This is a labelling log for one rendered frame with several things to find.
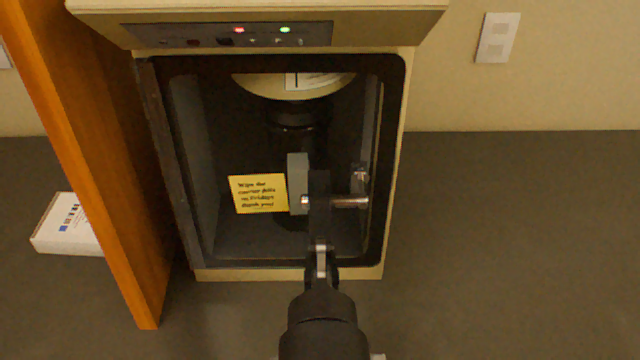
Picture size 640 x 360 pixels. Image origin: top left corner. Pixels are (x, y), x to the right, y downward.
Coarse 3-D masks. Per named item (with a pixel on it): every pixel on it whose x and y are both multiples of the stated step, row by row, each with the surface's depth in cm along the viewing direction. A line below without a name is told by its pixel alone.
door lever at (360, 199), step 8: (352, 176) 72; (360, 176) 71; (368, 176) 72; (360, 184) 70; (360, 192) 69; (304, 200) 68; (336, 200) 68; (344, 200) 68; (352, 200) 68; (360, 200) 68; (368, 200) 69; (360, 208) 69
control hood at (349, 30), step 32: (96, 0) 43; (128, 0) 43; (160, 0) 43; (192, 0) 43; (224, 0) 43; (256, 0) 43; (288, 0) 43; (320, 0) 43; (352, 0) 43; (384, 0) 43; (416, 0) 43; (448, 0) 43; (128, 32) 49; (352, 32) 51; (384, 32) 51; (416, 32) 51
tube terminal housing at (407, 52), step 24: (192, 48) 59; (216, 48) 59; (240, 48) 59; (264, 48) 59; (288, 48) 59; (312, 48) 59; (336, 48) 59; (360, 48) 59; (384, 48) 59; (408, 48) 59; (408, 72) 62; (384, 240) 84
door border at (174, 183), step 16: (144, 64) 59; (144, 80) 60; (144, 96) 62; (160, 96) 62; (160, 112) 64; (160, 128) 65; (160, 144) 67; (160, 160) 69; (176, 160) 69; (176, 176) 71; (176, 192) 73; (176, 208) 75; (192, 224) 78; (192, 240) 81; (192, 256) 84
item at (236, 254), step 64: (192, 64) 59; (256, 64) 59; (320, 64) 59; (384, 64) 59; (192, 128) 66; (256, 128) 66; (320, 128) 66; (384, 128) 66; (192, 192) 74; (384, 192) 74; (256, 256) 84
